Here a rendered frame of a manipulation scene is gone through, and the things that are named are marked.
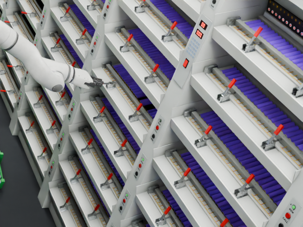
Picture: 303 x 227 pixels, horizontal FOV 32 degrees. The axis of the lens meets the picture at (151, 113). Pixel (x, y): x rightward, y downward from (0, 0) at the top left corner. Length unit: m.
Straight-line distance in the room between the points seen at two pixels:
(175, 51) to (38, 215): 1.44
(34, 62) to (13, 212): 1.13
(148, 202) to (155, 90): 0.47
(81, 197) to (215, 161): 1.05
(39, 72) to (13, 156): 1.34
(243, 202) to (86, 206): 1.14
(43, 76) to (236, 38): 0.83
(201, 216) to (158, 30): 0.79
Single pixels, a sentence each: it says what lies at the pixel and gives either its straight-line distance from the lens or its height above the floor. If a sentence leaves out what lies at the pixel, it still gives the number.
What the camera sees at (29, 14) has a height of 0.76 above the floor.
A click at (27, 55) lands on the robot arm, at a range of 2.19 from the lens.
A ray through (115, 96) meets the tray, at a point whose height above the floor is 0.96.
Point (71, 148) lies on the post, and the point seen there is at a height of 0.44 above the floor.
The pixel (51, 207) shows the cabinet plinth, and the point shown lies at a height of 0.03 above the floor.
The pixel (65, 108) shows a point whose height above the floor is 0.57.
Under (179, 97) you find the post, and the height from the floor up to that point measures 1.24.
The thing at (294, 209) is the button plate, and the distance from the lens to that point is 1.58.
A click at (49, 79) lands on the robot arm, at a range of 2.21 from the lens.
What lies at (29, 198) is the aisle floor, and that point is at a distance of 3.19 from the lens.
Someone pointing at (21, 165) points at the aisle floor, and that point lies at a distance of 3.41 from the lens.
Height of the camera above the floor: 2.06
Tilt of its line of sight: 27 degrees down
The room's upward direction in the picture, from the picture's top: 24 degrees clockwise
